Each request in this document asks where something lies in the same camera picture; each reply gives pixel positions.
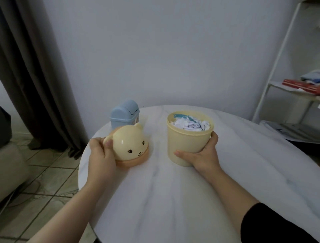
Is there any white metal shelf rack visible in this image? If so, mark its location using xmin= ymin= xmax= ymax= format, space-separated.
xmin=252 ymin=0 xmax=320 ymax=143

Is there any cream round desktop bin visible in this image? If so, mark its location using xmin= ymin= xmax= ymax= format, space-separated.
xmin=167 ymin=111 xmax=215 ymax=167

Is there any grey sofa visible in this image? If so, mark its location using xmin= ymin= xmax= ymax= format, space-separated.
xmin=0 ymin=140 xmax=31 ymax=203

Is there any red book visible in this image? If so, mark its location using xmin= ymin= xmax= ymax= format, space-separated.
xmin=282 ymin=79 xmax=320 ymax=95

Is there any small blue swing-lid bin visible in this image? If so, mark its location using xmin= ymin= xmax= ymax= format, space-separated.
xmin=110 ymin=100 xmax=140 ymax=130

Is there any folded blue white cloth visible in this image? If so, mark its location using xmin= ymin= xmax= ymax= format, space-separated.
xmin=300 ymin=71 xmax=320 ymax=84

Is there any person's right forearm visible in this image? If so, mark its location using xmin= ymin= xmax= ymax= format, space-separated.
xmin=205 ymin=166 xmax=318 ymax=243

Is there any crumpled paper waste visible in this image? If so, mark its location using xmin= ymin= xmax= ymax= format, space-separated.
xmin=171 ymin=114 xmax=211 ymax=132

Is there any person's left hand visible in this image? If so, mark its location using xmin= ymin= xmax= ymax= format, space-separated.
xmin=88 ymin=137 xmax=117 ymax=185

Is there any dark cushion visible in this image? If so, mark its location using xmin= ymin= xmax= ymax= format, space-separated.
xmin=0 ymin=106 xmax=12 ymax=148

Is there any person's right hand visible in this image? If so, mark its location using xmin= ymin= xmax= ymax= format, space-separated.
xmin=174 ymin=131 xmax=224 ymax=180

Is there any grey curtain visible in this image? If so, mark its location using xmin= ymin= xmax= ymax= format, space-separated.
xmin=0 ymin=0 xmax=88 ymax=160

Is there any person's left forearm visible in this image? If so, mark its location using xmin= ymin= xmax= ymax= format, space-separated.
xmin=26 ymin=175 xmax=116 ymax=243

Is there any cream bear-shaped bin lid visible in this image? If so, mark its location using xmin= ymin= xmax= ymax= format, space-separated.
xmin=103 ymin=122 xmax=151 ymax=168

